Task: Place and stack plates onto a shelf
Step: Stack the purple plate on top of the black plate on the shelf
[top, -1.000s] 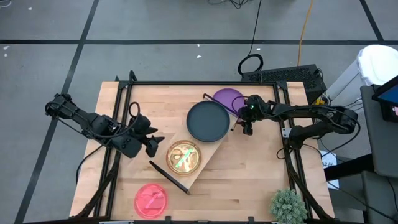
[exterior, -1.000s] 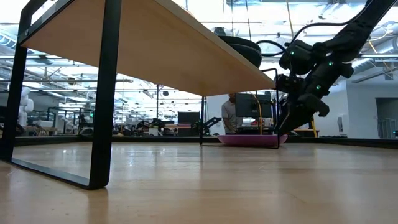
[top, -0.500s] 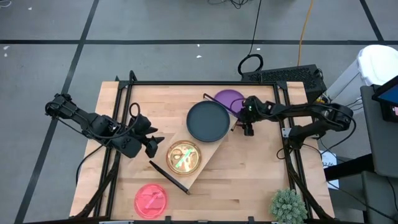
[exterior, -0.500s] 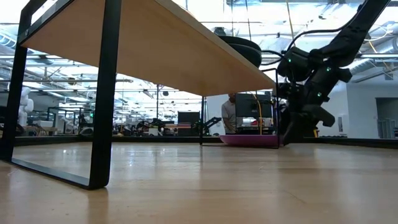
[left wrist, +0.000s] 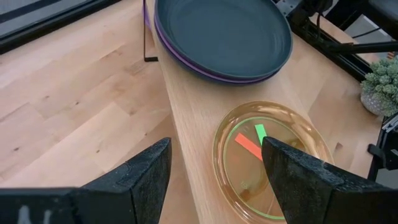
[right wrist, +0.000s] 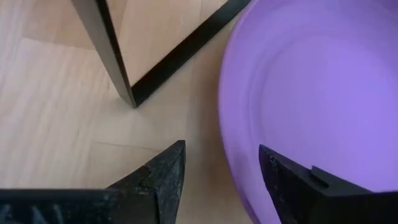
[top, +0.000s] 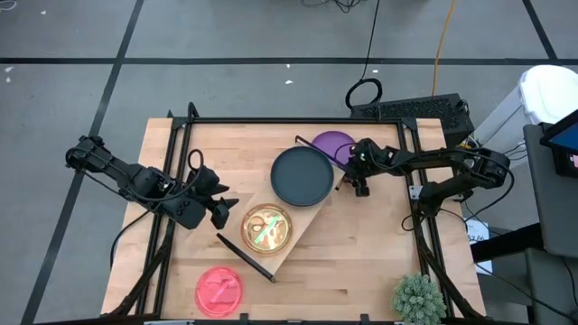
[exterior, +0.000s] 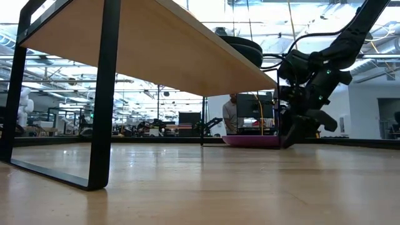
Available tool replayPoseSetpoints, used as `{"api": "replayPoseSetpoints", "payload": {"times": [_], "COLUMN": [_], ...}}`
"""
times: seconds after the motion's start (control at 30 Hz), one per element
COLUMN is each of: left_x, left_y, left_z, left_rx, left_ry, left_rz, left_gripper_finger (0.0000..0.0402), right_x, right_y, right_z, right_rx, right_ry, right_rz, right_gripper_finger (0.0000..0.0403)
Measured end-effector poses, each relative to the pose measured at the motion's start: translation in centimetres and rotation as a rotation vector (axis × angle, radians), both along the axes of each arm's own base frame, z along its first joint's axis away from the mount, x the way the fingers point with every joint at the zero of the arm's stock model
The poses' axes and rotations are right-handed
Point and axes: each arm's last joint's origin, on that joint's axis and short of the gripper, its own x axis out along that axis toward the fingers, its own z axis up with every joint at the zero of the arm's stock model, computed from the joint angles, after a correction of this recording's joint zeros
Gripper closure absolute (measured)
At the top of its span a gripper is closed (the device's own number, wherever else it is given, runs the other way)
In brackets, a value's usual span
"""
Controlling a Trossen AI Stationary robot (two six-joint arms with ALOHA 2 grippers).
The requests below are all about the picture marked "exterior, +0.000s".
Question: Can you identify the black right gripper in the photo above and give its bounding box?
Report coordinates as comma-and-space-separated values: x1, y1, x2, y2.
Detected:
279, 93, 339, 149

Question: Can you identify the purple plate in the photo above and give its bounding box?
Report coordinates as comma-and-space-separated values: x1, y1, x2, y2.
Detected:
221, 134, 284, 149

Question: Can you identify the black bowl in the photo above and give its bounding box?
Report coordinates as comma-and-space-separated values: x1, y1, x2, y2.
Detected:
229, 42, 264, 69

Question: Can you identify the wooden shelf with black legs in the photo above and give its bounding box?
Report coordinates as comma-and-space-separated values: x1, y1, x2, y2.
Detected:
0, 0, 281, 191

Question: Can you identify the large black monitor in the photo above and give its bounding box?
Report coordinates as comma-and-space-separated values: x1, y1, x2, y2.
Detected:
236, 92, 275, 119

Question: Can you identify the person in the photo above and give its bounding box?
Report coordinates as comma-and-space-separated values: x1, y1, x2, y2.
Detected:
222, 93, 245, 136

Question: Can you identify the white pillar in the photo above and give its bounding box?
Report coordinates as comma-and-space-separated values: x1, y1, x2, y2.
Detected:
207, 93, 234, 138

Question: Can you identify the small black monitor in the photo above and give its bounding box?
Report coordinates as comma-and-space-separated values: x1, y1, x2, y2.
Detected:
178, 111, 202, 126

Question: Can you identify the white humanoid robot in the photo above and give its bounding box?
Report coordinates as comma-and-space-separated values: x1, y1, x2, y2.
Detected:
17, 86, 35, 128

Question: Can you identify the black metal rig frame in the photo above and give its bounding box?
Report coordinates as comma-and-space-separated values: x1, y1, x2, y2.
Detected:
12, 136, 400, 149

